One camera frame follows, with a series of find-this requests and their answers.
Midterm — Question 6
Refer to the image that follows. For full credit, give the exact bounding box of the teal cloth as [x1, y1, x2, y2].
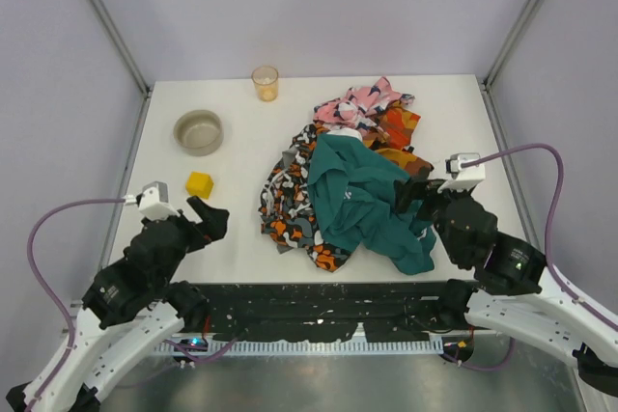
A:
[307, 133, 436, 275]

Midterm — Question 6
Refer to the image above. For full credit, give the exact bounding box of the black orange camouflage cloth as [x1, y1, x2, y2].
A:
[258, 124, 351, 272]

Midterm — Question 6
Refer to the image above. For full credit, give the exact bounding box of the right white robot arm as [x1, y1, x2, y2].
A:
[394, 179, 617, 396]

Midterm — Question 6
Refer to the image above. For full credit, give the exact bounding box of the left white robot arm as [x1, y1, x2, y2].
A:
[6, 187, 230, 411]

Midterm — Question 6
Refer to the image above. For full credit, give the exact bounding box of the orange brown patterned cloth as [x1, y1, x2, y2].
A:
[363, 99, 434, 179]

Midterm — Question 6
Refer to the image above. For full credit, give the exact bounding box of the white cloth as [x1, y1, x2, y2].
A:
[328, 127, 363, 142]

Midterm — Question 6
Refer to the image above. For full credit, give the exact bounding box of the pink patterned cloth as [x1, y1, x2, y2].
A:
[313, 76, 415, 135]

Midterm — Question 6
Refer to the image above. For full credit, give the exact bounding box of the yellow cube block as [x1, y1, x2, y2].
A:
[185, 172, 214, 199]

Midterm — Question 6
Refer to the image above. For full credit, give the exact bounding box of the grey ceramic bowl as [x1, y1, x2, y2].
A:
[173, 110, 224, 156]

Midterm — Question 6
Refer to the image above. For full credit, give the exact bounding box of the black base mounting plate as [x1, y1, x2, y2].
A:
[184, 280, 472, 343]

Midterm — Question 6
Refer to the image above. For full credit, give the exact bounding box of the orange translucent plastic cup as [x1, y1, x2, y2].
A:
[251, 66, 279, 102]

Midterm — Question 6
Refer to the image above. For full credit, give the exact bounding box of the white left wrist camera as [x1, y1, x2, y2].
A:
[123, 181, 180, 221]

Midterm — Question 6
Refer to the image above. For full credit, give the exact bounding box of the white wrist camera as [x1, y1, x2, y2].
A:
[123, 181, 180, 221]
[437, 152, 486, 193]

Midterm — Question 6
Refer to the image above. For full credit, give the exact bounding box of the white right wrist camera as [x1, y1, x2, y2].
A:
[437, 152, 486, 193]

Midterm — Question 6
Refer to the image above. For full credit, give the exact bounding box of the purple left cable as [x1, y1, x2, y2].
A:
[26, 197, 127, 360]

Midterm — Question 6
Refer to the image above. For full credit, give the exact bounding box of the purple cable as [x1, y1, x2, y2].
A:
[463, 143, 618, 331]
[26, 197, 127, 360]

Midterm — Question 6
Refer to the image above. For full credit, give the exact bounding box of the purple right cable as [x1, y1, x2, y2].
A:
[463, 143, 618, 331]

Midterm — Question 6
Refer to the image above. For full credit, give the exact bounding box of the white slotted cable duct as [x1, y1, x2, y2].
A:
[153, 338, 444, 356]

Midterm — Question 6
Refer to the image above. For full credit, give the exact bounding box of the left aluminium frame post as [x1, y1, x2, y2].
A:
[60, 0, 154, 97]

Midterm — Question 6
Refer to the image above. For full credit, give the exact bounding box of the aluminium frame post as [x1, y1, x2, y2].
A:
[480, 0, 576, 93]
[60, 0, 154, 97]

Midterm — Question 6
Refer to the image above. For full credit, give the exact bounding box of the right aluminium frame post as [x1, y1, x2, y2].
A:
[480, 0, 576, 93]

